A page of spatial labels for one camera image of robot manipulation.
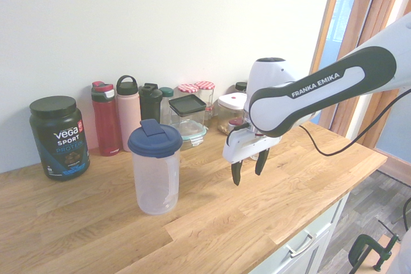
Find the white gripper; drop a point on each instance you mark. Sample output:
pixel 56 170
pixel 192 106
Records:
pixel 244 145

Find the clear plastic pitcher blue lid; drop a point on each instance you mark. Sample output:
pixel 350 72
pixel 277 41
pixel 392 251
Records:
pixel 157 171

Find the red water bottle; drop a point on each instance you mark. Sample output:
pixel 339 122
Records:
pixel 106 120

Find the glass food container teal lid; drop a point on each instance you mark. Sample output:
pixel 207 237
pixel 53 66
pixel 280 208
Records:
pixel 194 137

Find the glass jar white lid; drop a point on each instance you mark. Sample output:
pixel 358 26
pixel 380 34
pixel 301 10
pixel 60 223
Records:
pixel 231 107

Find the jar with black lid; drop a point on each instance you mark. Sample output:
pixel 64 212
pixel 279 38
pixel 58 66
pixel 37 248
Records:
pixel 241 86

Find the square container black lid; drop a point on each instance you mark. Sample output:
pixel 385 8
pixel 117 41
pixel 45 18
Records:
pixel 187 105

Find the white kitchen cabinet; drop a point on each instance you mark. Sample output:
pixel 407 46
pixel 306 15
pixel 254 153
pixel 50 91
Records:
pixel 308 254

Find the clear bottle green lid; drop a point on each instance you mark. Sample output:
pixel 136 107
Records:
pixel 166 94

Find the black shaker bottle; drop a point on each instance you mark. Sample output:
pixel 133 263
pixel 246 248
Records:
pixel 150 104

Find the pink bottle black lid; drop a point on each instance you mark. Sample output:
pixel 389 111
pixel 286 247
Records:
pixel 128 116

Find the green metal clamp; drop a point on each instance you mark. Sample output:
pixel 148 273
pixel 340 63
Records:
pixel 358 248

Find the black Vega protein tub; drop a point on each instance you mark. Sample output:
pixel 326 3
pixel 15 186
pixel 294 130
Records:
pixel 61 139

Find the wooden door frame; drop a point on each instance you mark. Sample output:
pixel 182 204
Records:
pixel 350 14

